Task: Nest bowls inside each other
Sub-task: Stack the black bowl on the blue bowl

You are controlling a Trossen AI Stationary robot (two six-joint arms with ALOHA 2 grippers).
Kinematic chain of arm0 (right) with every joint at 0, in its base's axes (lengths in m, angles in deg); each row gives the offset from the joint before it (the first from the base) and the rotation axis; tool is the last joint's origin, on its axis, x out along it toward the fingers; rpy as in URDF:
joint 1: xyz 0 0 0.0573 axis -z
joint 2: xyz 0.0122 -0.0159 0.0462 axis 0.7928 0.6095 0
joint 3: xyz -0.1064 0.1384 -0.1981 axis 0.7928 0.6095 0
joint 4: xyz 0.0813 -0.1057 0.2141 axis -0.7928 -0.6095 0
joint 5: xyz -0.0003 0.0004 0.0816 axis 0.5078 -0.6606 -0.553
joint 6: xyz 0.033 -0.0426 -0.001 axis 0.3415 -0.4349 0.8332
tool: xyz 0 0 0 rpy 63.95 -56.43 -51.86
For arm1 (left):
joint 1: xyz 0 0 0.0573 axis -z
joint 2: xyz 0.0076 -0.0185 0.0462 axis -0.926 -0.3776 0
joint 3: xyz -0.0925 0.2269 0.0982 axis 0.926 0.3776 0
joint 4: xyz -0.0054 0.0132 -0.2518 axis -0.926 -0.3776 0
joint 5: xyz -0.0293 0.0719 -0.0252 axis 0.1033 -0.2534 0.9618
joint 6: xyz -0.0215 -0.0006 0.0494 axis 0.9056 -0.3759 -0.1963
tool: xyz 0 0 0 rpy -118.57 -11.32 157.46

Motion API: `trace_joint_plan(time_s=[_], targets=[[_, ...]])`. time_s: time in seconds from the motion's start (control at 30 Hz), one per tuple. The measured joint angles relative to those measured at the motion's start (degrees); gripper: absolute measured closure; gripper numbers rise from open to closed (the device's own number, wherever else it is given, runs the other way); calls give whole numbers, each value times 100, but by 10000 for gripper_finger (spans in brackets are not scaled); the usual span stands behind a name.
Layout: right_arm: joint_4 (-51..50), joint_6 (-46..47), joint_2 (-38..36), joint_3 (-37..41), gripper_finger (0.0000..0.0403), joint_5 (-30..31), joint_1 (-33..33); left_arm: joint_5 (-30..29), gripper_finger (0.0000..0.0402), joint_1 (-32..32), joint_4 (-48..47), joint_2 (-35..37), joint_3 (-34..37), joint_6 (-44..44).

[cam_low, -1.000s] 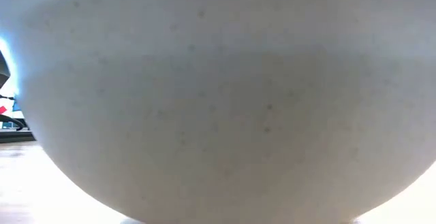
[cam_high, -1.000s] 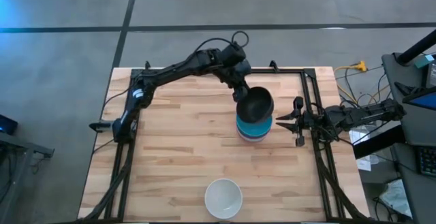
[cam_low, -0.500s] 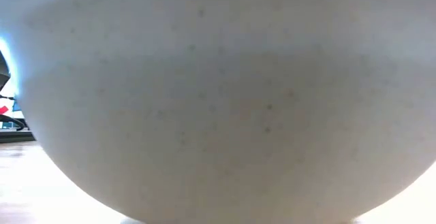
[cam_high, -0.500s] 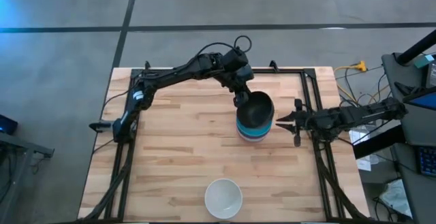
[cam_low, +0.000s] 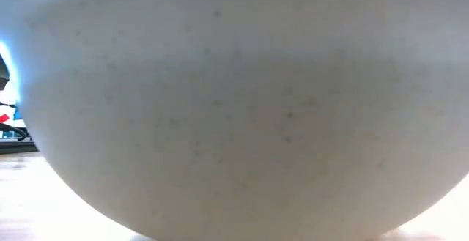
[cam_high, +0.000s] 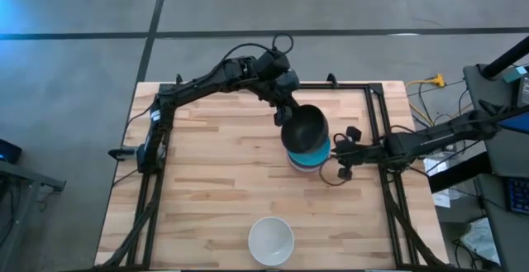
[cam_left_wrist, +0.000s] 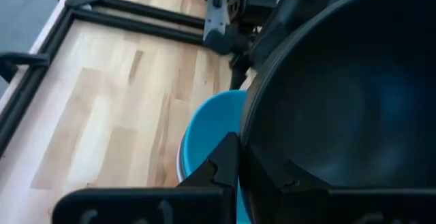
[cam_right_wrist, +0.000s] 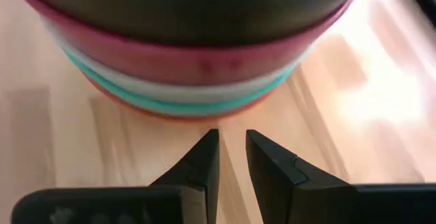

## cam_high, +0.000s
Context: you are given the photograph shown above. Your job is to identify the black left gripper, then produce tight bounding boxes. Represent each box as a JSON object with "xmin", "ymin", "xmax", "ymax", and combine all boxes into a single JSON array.
[{"xmin": 268, "ymin": 69, "xmax": 302, "ymax": 126}]

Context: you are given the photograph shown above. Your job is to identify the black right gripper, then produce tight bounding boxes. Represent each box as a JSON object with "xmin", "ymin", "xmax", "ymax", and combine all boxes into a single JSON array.
[{"xmin": 330, "ymin": 126, "xmax": 388, "ymax": 181}]

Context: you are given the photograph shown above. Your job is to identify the black bowl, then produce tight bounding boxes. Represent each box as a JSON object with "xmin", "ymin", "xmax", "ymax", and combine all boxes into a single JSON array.
[{"xmin": 279, "ymin": 103, "xmax": 331, "ymax": 155}]

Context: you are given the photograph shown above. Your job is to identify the blue bowl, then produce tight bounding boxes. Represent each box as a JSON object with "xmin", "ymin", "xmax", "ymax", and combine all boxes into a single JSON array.
[{"xmin": 287, "ymin": 137, "xmax": 332, "ymax": 168}]

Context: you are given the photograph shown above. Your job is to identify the white bowl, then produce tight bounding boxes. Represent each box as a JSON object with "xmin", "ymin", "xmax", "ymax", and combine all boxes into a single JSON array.
[
  {"xmin": 288, "ymin": 158, "xmax": 322, "ymax": 174},
  {"xmin": 247, "ymin": 216, "xmax": 295, "ymax": 267}
]

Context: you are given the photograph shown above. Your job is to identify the white paper sheet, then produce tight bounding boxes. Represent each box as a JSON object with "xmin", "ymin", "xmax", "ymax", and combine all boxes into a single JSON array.
[{"xmin": 423, "ymin": 159, "xmax": 451, "ymax": 179}]

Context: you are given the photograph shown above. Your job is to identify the black diagonal beam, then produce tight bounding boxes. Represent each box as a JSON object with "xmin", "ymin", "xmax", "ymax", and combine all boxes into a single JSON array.
[{"xmin": 427, "ymin": 151, "xmax": 493, "ymax": 194}]

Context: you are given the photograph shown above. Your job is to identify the grey desk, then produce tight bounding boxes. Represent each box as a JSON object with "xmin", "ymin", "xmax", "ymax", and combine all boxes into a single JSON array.
[{"xmin": 462, "ymin": 63, "xmax": 529, "ymax": 272}]

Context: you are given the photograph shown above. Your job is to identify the white plastic bag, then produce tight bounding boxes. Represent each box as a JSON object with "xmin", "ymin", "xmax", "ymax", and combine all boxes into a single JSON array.
[{"xmin": 460, "ymin": 217, "xmax": 498, "ymax": 265}]

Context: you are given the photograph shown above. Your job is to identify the blue laptop screen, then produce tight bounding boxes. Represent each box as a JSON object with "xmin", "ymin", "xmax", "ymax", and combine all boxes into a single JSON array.
[{"xmin": 495, "ymin": 105, "xmax": 529, "ymax": 136}]

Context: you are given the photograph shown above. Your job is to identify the black keyboard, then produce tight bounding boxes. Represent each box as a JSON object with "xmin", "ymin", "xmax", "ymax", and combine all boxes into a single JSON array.
[{"xmin": 504, "ymin": 176, "xmax": 529, "ymax": 217}]

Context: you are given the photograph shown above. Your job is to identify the black pole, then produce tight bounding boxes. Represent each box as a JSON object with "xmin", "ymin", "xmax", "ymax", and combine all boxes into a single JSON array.
[{"xmin": 480, "ymin": 36, "xmax": 529, "ymax": 79}]

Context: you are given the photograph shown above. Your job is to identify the small teal box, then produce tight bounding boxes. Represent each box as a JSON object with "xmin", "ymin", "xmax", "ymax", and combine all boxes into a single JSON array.
[{"xmin": 503, "ymin": 65, "xmax": 529, "ymax": 84}]

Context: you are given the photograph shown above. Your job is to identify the dark grey cart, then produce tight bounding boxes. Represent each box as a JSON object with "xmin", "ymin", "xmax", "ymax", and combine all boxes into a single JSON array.
[{"xmin": 0, "ymin": 160, "xmax": 67, "ymax": 272}]

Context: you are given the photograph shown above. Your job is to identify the dark blue-lit device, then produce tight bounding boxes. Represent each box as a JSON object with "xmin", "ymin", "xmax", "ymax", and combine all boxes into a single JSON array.
[{"xmin": 0, "ymin": 138, "xmax": 23, "ymax": 165}]

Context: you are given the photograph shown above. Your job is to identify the black aluminium table frame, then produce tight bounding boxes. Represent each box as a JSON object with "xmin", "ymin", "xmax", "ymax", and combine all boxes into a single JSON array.
[{"xmin": 95, "ymin": 73, "xmax": 451, "ymax": 271}]

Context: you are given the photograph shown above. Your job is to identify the black floor cables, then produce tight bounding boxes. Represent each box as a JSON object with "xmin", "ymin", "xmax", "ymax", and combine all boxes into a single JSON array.
[{"xmin": 407, "ymin": 80, "xmax": 476, "ymax": 131}]

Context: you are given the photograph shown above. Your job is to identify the black cable bundle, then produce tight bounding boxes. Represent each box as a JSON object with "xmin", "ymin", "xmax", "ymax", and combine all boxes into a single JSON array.
[
  {"xmin": 382, "ymin": 172, "xmax": 450, "ymax": 271},
  {"xmin": 98, "ymin": 172, "xmax": 163, "ymax": 271}
]

